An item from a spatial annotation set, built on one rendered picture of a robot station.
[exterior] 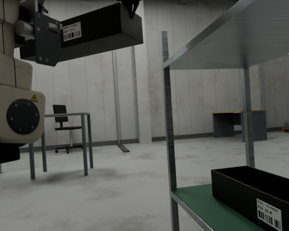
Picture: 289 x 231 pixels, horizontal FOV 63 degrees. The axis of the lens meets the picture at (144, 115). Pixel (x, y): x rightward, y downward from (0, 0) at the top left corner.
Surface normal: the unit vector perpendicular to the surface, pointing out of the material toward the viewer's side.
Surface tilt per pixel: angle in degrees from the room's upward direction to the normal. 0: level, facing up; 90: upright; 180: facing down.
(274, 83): 90
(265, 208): 90
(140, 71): 90
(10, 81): 90
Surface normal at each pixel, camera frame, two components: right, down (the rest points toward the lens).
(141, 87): 0.22, -0.01
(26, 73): 0.89, -0.06
